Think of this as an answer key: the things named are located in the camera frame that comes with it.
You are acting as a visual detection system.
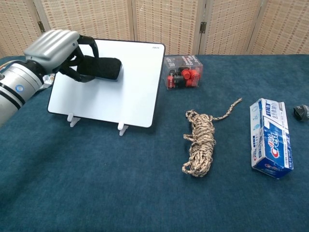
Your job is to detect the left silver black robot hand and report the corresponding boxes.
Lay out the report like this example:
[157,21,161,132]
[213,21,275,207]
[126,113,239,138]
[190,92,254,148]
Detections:
[24,29,99,83]

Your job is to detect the black rectangular eraser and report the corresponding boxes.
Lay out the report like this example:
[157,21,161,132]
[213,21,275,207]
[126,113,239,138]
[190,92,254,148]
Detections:
[76,55,123,82]

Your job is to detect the white plastic bracket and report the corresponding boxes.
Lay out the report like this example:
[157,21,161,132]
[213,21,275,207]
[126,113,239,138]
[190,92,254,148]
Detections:
[67,113,82,128]
[117,122,129,136]

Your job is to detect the white rectangular board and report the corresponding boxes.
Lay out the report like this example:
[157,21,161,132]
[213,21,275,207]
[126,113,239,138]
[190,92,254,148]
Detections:
[47,38,166,129]

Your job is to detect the white snack bag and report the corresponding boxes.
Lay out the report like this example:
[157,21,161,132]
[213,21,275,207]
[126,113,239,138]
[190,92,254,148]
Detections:
[40,73,56,90]

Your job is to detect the woven bamboo folding screen panel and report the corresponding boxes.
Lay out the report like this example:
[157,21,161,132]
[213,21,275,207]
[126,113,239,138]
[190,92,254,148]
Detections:
[131,0,207,56]
[200,0,264,56]
[248,0,309,56]
[0,0,41,58]
[33,0,136,42]

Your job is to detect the clear box red black parts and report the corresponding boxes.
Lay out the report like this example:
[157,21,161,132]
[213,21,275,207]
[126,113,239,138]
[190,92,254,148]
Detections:
[163,55,204,91]

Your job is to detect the blue felt table mat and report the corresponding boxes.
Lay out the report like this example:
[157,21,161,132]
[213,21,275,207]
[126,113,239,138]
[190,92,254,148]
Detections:
[0,54,309,232]

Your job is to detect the blue white toothpaste box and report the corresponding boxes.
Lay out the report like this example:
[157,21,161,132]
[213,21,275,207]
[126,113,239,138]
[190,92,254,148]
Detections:
[249,98,295,180]

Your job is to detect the small black clip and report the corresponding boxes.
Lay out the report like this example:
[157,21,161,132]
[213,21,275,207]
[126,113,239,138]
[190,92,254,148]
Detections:
[293,104,309,122]

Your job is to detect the beige braided rope bundle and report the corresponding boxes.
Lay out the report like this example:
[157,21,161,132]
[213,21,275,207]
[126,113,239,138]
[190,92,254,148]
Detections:
[182,97,243,178]

